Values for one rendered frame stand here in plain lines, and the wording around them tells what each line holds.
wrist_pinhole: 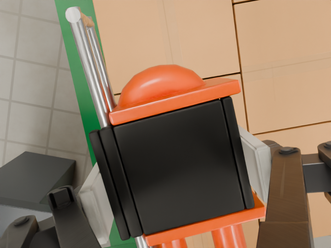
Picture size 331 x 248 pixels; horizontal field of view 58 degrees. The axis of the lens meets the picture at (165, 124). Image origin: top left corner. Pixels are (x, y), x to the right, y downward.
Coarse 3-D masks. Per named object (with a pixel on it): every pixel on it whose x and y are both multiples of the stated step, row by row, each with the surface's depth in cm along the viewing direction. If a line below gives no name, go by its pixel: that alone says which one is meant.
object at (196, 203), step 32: (160, 96) 18; (192, 96) 16; (224, 96) 16; (128, 128) 16; (160, 128) 16; (192, 128) 16; (224, 128) 17; (128, 160) 17; (160, 160) 17; (192, 160) 17; (224, 160) 17; (160, 192) 17; (192, 192) 17; (224, 192) 17; (160, 224) 17; (192, 224) 18; (224, 224) 18
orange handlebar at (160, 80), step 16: (176, 64) 18; (144, 80) 17; (160, 80) 17; (176, 80) 17; (192, 80) 18; (128, 96) 18; (144, 96) 17; (240, 224) 20; (176, 240) 19; (224, 240) 19; (240, 240) 20
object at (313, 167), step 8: (272, 144) 17; (272, 152) 16; (304, 160) 14; (312, 160) 13; (320, 160) 13; (304, 168) 13; (312, 168) 13; (320, 168) 13; (328, 168) 13; (304, 176) 13; (312, 176) 13; (320, 176) 13; (328, 176) 13; (312, 184) 13; (320, 184) 13; (328, 184) 13; (312, 192) 13
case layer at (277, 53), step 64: (128, 0) 85; (192, 0) 86; (256, 0) 87; (320, 0) 87; (128, 64) 89; (192, 64) 89; (256, 64) 90; (320, 64) 91; (256, 128) 94; (320, 128) 95; (256, 192) 98; (320, 192) 99
